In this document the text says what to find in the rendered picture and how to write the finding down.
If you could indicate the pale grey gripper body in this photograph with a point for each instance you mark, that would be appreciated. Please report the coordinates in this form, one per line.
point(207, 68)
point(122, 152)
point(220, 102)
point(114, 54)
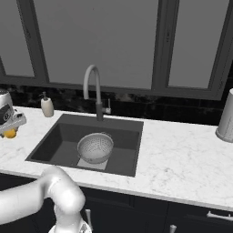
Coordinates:
point(13, 122)

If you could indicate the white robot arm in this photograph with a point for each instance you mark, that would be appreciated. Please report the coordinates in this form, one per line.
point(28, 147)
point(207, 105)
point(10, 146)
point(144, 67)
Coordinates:
point(65, 197)

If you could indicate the yellow orange mango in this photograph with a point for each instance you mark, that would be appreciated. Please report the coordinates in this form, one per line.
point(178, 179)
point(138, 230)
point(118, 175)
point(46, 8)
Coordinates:
point(10, 133)

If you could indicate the dark grey sink basin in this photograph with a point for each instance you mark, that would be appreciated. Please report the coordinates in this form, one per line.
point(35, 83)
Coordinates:
point(54, 142)

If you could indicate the grey perforated colander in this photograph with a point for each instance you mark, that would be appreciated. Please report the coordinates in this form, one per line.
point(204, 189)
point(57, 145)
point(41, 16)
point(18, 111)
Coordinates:
point(95, 148)

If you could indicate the grey arched sink faucet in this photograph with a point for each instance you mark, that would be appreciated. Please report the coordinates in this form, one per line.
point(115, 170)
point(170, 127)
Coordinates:
point(97, 91)

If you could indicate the small metal faucet lever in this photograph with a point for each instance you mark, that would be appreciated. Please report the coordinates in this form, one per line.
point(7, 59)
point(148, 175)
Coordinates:
point(107, 109)

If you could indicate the beige soap dispenser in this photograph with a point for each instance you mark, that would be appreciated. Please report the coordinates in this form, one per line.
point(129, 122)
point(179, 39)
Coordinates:
point(47, 106)

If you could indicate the dark drawer front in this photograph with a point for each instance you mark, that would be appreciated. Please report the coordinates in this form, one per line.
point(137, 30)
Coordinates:
point(194, 218)

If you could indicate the white ribbed cylinder canister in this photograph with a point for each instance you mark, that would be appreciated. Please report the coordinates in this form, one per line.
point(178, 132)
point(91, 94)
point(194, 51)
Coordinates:
point(227, 121)

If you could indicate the dark grey window frame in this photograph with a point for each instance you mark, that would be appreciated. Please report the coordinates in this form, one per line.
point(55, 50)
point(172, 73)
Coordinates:
point(160, 45)

